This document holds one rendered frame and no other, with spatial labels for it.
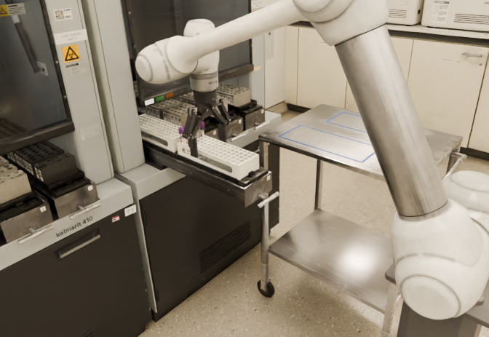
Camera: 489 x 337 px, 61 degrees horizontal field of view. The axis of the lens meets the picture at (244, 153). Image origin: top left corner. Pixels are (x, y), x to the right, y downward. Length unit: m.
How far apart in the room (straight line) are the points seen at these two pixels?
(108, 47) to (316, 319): 1.39
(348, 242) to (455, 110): 1.76
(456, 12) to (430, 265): 2.61
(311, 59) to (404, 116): 3.07
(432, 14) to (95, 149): 2.57
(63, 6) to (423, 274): 1.15
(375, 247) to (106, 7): 1.41
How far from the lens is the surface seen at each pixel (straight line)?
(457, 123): 3.45
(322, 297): 2.08
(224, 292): 2.09
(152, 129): 1.60
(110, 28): 1.45
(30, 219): 1.37
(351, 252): 1.89
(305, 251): 1.87
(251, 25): 1.08
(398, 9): 3.45
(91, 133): 1.47
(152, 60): 1.14
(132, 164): 1.60
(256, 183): 1.31
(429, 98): 3.47
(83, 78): 1.42
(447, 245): 0.88
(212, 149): 1.40
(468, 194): 1.05
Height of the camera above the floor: 1.46
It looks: 26 degrees down
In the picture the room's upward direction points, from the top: 2 degrees counter-clockwise
